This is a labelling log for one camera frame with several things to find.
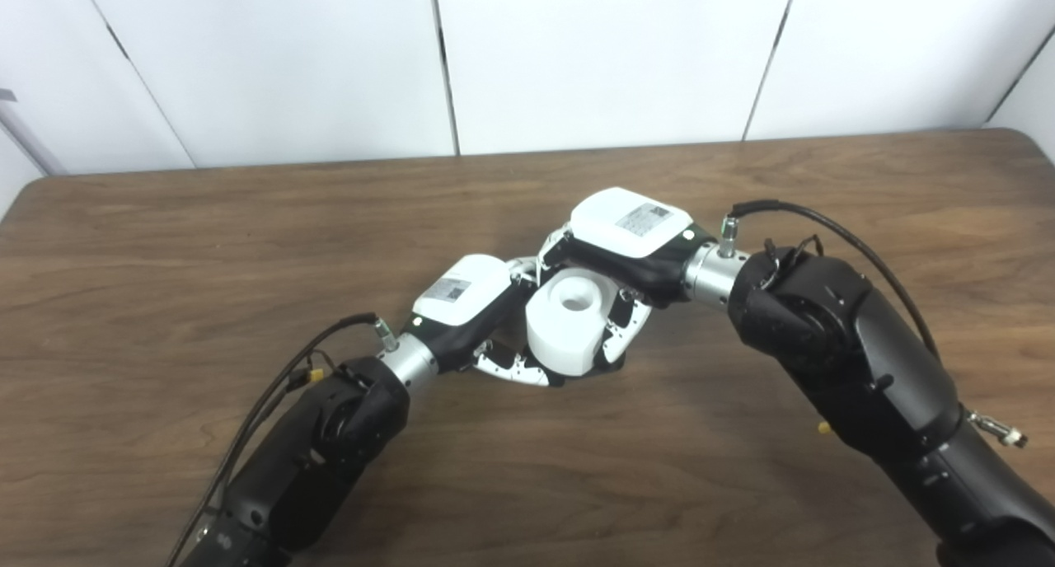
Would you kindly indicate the round white piece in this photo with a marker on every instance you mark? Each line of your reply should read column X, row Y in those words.
column 560, row 340

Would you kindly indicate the black flanged holder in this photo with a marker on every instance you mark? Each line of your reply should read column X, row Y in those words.
column 614, row 369

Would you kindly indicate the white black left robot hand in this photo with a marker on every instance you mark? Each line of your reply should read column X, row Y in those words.
column 461, row 291

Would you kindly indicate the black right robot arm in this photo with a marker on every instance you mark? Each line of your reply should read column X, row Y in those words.
column 865, row 361

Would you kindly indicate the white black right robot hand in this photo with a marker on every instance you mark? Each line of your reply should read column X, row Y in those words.
column 630, row 225

